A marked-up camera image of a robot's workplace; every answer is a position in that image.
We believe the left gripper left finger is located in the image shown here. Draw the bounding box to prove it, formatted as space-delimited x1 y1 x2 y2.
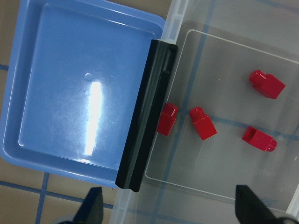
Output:
73 187 104 224

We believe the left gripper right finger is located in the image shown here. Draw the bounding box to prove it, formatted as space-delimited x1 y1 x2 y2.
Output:
235 185 276 224

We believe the red block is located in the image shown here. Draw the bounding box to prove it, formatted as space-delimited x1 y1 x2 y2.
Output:
157 103 178 136
190 107 217 140
242 126 277 152
249 70 286 99

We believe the clear plastic storage box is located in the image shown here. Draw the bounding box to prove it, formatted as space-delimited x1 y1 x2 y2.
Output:
110 0 299 224

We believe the blue plastic tray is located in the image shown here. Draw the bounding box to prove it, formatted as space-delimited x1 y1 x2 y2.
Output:
0 0 165 188

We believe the black box latch handle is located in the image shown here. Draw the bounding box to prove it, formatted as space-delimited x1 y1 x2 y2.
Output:
115 40 178 192

